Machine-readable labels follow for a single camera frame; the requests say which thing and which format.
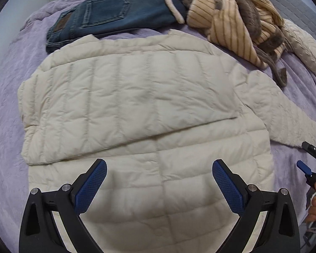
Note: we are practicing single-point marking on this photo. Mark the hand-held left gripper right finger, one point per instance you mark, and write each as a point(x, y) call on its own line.
point(226, 184)

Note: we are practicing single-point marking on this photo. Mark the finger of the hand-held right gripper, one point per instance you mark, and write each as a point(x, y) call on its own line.
point(308, 146)
point(303, 166)

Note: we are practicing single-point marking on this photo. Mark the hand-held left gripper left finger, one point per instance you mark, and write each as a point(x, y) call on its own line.
point(92, 184)

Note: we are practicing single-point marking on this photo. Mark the cream quilted puffer jacket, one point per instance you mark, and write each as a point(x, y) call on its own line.
point(137, 105)

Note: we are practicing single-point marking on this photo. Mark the person's right hand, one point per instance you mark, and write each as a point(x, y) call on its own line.
point(315, 206)

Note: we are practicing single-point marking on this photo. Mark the cream textured pillow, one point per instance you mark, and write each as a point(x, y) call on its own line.
point(305, 47)

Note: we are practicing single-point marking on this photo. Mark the purple blanket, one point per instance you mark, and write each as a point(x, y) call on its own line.
point(8, 110)

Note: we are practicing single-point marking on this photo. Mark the grey quilted mattress cover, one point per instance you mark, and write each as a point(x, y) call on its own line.
point(300, 2)

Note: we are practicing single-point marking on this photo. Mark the beige striped fleece robe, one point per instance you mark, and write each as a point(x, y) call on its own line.
point(226, 13)

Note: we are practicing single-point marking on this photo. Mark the blue denim jeans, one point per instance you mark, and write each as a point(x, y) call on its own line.
point(108, 13)

